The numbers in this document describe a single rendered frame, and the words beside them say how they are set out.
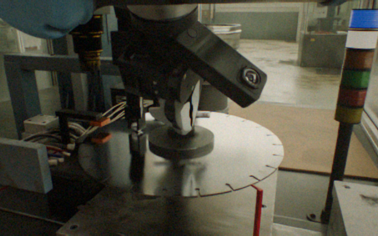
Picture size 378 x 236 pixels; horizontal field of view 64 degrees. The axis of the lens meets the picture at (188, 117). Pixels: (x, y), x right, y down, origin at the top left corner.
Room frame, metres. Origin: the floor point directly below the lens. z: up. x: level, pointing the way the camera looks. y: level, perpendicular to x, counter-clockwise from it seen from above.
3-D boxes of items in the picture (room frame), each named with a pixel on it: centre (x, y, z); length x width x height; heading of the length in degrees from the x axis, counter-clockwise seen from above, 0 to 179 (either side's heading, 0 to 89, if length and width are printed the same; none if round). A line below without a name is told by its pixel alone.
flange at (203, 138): (0.47, 0.01, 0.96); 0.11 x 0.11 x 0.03
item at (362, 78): (0.52, -0.29, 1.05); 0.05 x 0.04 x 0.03; 162
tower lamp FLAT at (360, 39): (0.52, -0.29, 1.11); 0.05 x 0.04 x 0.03; 162
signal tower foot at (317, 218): (0.52, -0.29, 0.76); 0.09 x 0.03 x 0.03; 72
